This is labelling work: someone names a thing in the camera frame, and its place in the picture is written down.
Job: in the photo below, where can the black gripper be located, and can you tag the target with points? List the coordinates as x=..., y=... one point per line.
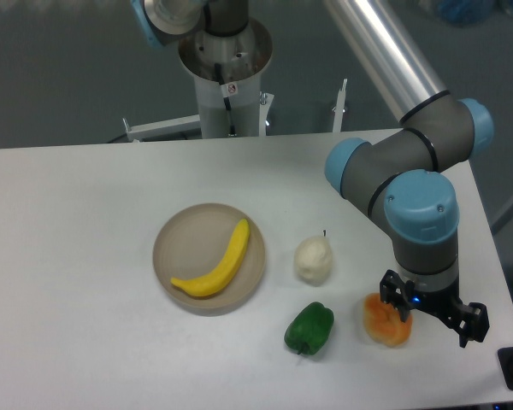
x=470, y=322

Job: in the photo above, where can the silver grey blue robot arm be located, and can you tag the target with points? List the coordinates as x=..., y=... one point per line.
x=398, y=183

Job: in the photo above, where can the yellow toy banana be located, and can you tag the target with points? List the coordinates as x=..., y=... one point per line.
x=222, y=274

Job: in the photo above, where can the beige round plate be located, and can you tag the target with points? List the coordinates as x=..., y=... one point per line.
x=193, y=242

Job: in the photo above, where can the orange toy bell pepper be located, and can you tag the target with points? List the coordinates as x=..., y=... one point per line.
x=383, y=323

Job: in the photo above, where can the green toy bell pepper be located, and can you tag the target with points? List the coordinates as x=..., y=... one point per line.
x=310, y=329

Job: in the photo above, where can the white toy pear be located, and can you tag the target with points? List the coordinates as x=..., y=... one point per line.
x=313, y=260

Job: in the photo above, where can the blue plastic bag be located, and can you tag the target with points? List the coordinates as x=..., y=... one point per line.
x=464, y=13

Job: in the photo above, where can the white metal frame bracket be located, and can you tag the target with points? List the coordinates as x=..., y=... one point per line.
x=162, y=130

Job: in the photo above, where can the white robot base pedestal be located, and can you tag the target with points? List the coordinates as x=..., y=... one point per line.
x=227, y=75

